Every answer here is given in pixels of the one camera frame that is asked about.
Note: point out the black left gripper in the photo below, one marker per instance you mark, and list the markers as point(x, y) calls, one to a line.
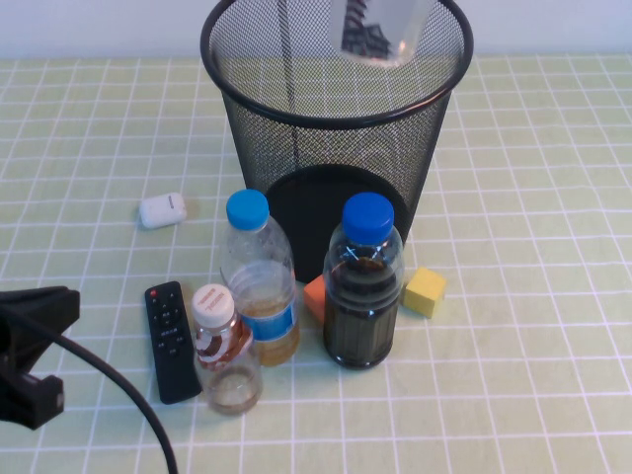
point(34, 400)

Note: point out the small white-capped bottle brown label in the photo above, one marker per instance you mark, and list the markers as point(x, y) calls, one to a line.
point(222, 345)

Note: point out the white-capped clear bottle green label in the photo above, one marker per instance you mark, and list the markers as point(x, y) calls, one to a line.
point(365, 29)

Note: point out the black mesh wastebasket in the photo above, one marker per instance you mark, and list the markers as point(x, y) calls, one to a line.
point(257, 148)

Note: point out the black remote control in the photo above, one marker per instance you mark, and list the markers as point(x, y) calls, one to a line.
point(170, 345)

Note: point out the white earbuds case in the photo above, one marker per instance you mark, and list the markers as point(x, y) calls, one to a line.
point(162, 211)

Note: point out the light-blue-capped bottle yellow liquid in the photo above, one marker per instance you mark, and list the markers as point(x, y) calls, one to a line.
point(257, 257)

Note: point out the orange cube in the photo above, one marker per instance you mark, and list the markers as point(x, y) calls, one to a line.
point(315, 298)

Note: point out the dark-blue-capped bottle dark liquid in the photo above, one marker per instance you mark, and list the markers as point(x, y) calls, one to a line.
point(363, 306)

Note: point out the yellow cube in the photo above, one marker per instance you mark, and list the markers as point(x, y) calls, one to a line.
point(424, 293)

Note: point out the green checkered tablecloth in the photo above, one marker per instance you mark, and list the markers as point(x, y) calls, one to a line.
point(518, 395)

